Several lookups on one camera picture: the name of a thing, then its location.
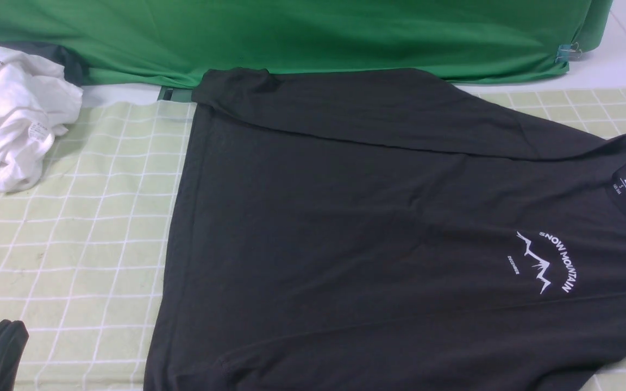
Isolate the dark gray long-sleeve shirt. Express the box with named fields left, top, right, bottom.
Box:
left=143, top=68, right=626, bottom=390

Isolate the blue binder clip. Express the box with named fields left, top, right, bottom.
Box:
left=554, top=42, right=584, bottom=64

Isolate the green metal table frame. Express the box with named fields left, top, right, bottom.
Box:
left=157, top=86, right=193, bottom=103

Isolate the green backdrop cloth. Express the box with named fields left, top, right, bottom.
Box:
left=0, top=1, right=612, bottom=87

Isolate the crumpled white shirt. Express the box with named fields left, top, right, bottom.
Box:
left=0, top=42, right=85, bottom=193

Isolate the light green checkered tablecloth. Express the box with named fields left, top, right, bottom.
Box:
left=0, top=90, right=626, bottom=390

